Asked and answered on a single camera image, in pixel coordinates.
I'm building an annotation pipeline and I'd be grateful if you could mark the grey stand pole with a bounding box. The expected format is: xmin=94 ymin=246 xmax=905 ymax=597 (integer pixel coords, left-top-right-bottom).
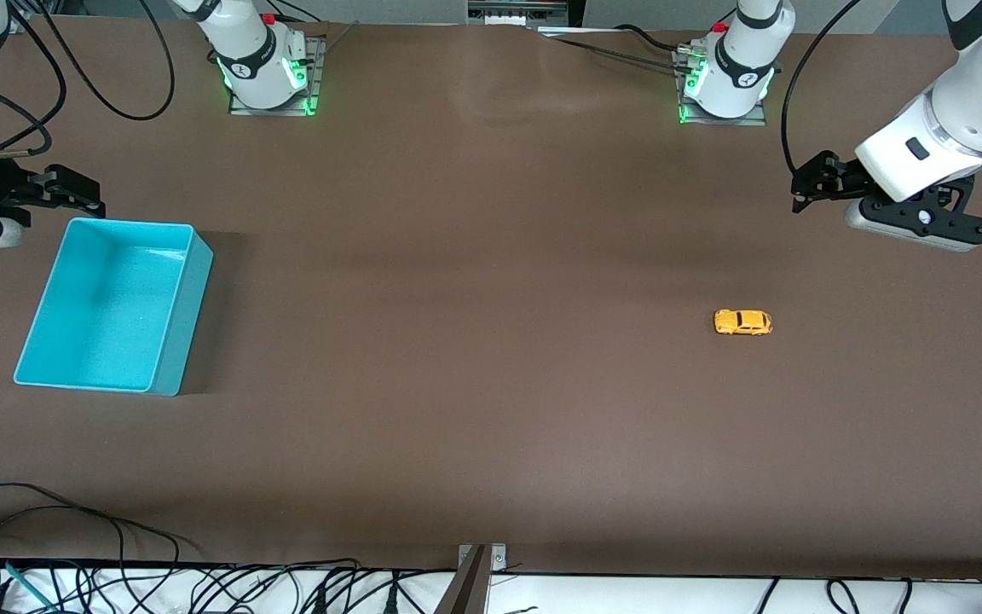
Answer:
xmin=435 ymin=546 xmax=492 ymax=614

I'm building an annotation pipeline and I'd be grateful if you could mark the green cable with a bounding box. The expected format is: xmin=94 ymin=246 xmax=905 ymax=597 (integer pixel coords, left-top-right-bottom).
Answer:
xmin=3 ymin=560 xmax=59 ymax=611

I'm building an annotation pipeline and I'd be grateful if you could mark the teal plastic bin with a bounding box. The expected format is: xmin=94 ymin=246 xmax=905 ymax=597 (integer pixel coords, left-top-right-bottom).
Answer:
xmin=14 ymin=217 xmax=215 ymax=397

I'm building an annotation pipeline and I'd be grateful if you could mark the black base cable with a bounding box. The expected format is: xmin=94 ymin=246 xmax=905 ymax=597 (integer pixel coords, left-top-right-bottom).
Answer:
xmin=269 ymin=0 xmax=326 ymax=25
xmin=615 ymin=24 xmax=693 ymax=55
xmin=552 ymin=37 xmax=685 ymax=69

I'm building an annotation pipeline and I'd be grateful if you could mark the black cable with metal plug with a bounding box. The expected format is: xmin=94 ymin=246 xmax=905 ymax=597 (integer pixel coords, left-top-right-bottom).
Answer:
xmin=0 ymin=75 xmax=55 ymax=161

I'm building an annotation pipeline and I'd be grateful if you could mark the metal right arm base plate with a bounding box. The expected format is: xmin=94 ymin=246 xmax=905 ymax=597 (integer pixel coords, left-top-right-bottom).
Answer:
xmin=228 ymin=34 xmax=326 ymax=118

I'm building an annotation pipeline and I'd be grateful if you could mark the silver table clamp bracket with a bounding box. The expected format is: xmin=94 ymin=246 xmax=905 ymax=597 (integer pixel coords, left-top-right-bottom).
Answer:
xmin=458 ymin=543 xmax=509 ymax=574

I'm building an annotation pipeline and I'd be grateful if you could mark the white power strip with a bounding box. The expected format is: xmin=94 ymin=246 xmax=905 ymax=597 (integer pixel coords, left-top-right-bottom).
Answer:
xmin=467 ymin=0 xmax=574 ymax=26

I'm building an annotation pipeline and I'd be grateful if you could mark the black loose cable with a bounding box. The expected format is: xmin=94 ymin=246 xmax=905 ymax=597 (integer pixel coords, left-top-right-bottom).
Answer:
xmin=0 ymin=482 xmax=130 ymax=591
xmin=0 ymin=503 xmax=182 ymax=591

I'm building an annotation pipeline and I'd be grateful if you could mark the white shelf board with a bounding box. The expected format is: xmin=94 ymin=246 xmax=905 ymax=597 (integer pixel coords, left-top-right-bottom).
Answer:
xmin=0 ymin=563 xmax=982 ymax=614

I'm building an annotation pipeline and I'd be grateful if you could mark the yellow toy beetle car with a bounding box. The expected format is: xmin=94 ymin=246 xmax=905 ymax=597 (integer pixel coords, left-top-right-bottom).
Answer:
xmin=713 ymin=309 xmax=774 ymax=337

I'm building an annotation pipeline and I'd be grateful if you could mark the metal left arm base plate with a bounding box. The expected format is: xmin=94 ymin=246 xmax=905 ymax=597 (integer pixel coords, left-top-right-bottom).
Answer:
xmin=673 ymin=47 xmax=770 ymax=127

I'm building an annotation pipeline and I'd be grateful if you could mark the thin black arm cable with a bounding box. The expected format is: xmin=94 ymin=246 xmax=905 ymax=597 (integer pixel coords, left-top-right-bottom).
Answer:
xmin=7 ymin=4 xmax=68 ymax=148

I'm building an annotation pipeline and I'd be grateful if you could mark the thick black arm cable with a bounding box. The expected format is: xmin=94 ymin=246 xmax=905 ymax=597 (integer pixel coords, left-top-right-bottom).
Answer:
xmin=29 ymin=0 xmax=176 ymax=121

